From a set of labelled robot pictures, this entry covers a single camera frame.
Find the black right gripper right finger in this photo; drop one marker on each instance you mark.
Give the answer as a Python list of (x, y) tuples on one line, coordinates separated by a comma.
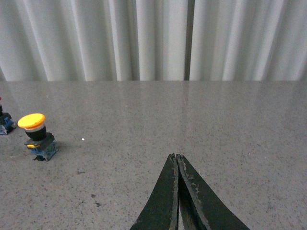
[(201, 208)]

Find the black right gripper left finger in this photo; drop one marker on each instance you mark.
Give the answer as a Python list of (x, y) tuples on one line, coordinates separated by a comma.
[(161, 210)]

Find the yellow mushroom push button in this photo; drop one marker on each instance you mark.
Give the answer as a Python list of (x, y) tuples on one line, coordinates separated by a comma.
[(40, 143)]

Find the red mushroom push button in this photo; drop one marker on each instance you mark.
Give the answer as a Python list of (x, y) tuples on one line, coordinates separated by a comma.
[(7, 124)]

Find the white pleated curtain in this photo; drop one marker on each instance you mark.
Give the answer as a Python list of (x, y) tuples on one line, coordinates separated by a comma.
[(146, 40)]

